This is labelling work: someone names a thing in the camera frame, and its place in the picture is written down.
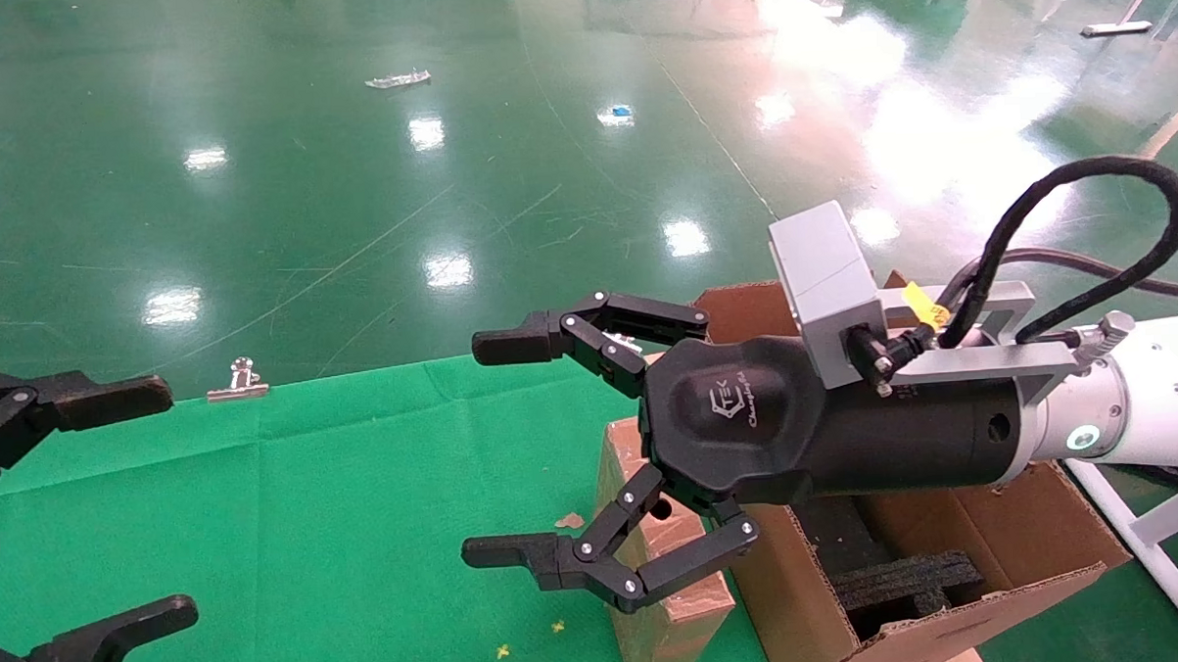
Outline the gray wrist camera box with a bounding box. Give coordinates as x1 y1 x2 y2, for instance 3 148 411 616
767 199 892 394

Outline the white tubular table frame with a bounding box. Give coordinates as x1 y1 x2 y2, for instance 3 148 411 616
1063 452 1178 662

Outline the green table cloth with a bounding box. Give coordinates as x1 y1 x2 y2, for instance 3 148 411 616
0 345 774 662

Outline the gray aluminium camera bracket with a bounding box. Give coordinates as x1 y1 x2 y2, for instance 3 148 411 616
876 275 1137 412

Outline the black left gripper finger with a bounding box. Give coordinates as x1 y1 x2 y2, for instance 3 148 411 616
0 593 201 662
0 362 178 502

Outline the small brown cardboard box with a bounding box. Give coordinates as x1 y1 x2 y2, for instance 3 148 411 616
589 351 739 662

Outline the black foam block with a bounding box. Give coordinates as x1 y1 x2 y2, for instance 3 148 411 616
830 549 988 622

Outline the large open cardboard carton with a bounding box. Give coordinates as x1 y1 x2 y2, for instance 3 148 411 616
693 268 1137 662

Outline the thin dark smooth cable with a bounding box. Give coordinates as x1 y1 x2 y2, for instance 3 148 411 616
939 242 1178 311

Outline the yellow cable tag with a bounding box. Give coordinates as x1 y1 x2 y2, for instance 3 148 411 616
903 281 953 333

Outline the thick black braided cable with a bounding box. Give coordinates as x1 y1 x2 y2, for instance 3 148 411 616
931 154 1178 352

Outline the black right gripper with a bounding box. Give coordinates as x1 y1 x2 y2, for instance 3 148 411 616
452 276 1036 621

